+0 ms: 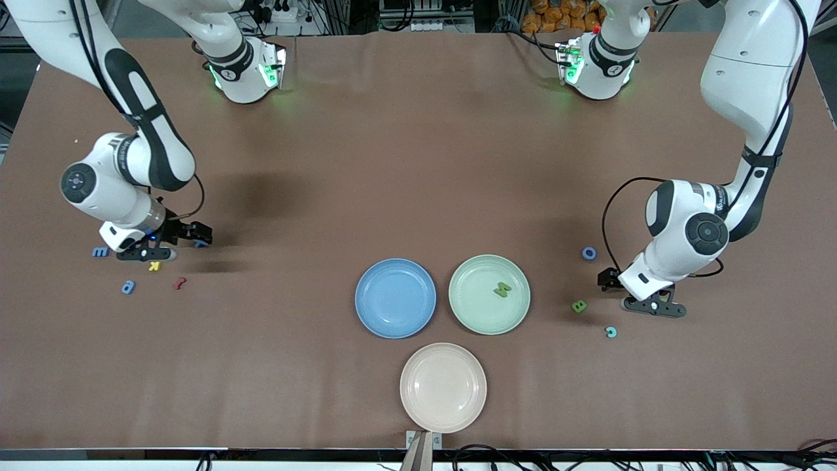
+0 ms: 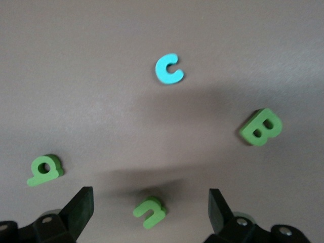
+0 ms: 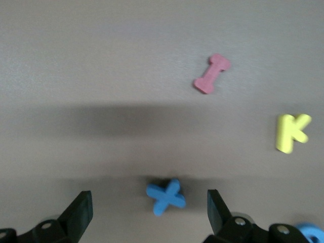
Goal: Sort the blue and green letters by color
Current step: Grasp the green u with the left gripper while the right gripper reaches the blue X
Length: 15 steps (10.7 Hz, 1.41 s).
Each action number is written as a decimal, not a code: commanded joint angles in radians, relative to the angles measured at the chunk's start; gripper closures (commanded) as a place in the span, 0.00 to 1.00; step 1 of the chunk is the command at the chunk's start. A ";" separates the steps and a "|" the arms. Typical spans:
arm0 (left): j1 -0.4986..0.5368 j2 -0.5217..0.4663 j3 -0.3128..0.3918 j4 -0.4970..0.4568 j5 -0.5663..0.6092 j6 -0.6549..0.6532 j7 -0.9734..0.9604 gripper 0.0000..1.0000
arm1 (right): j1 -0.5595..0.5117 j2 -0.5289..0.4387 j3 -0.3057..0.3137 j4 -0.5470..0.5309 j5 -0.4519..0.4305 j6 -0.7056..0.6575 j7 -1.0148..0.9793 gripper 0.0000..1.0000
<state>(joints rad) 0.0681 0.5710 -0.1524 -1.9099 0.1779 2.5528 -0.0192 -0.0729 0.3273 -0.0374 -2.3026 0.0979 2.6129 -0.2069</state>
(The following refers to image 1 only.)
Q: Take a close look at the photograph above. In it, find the green plate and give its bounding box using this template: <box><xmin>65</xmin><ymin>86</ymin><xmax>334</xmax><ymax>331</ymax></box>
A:
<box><xmin>449</xmin><ymin>254</ymin><xmax>531</xmax><ymax>336</ymax></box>

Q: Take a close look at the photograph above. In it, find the beige plate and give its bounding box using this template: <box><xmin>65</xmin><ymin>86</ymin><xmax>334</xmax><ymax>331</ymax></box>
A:
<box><xmin>400</xmin><ymin>342</ymin><xmax>488</xmax><ymax>434</ymax></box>

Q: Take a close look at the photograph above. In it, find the blue plate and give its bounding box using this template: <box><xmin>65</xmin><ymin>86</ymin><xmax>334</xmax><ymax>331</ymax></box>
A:
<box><xmin>355</xmin><ymin>258</ymin><xmax>437</xmax><ymax>340</ymax></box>

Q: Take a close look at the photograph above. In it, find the orange items pile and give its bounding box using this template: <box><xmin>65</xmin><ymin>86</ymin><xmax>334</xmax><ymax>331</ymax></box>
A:
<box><xmin>521</xmin><ymin>0</ymin><xmax>602</xmax><ymax>33</ymax></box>

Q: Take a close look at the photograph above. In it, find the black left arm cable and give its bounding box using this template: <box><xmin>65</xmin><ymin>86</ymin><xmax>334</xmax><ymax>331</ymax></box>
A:
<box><xmin>602</xmin><ymin>0</ymin><xmax>811</xmax><ymax>279</ymax></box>

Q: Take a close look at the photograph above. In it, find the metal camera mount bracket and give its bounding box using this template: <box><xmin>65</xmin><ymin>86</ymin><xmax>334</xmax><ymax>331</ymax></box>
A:
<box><xmin>400</xmin><ymin>430</ymin><xmax>443</xmax><ymax>471</ymax></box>

